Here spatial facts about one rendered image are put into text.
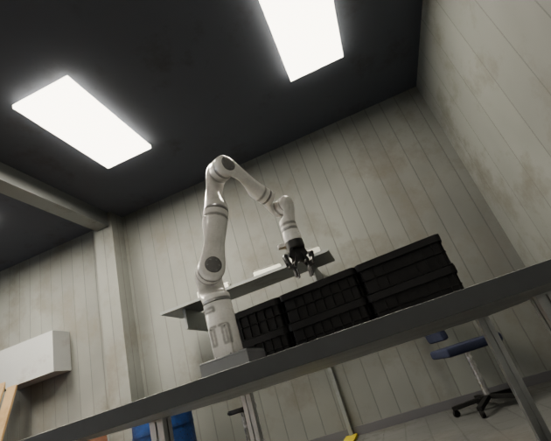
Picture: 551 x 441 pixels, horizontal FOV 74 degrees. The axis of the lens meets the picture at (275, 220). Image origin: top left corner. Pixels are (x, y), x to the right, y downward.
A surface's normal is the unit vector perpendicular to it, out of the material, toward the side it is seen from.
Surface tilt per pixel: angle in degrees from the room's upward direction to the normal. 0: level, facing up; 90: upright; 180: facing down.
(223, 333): 90
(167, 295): 90
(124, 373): 90
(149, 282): 90
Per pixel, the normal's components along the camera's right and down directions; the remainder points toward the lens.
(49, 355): -0.30, -0.32
